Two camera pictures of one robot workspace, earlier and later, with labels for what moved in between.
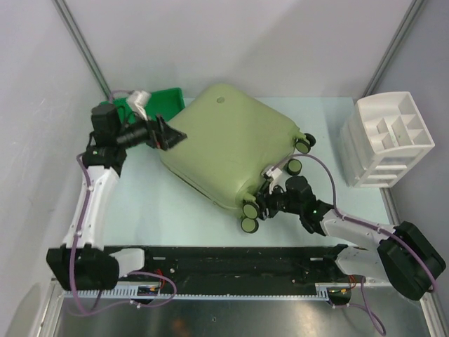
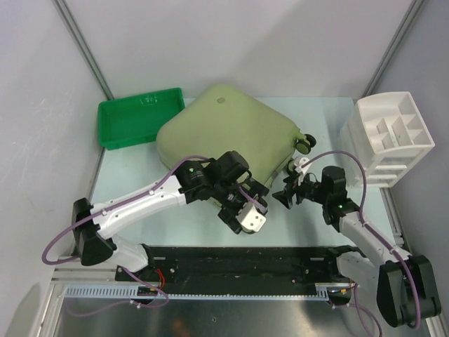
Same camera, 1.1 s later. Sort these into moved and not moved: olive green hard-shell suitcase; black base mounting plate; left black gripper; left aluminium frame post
Moved: left black gripper
Not moved: left aluminium frame post; olive green hard-shell suitcase; black base mounting plate
